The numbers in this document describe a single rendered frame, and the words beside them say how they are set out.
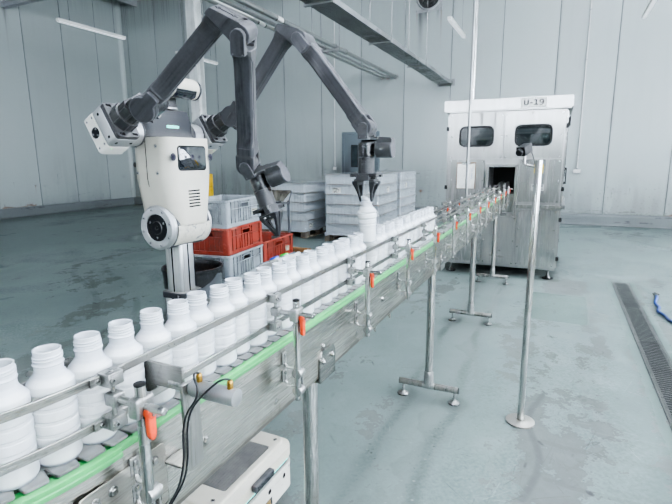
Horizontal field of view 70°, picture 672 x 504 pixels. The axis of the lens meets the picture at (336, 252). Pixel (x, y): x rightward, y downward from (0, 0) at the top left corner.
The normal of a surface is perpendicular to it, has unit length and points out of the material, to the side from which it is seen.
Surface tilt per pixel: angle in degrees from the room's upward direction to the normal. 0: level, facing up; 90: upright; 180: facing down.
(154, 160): 90
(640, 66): 90
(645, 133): 90
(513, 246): 90
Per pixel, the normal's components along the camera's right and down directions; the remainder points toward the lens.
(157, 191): -0.41, 0.36
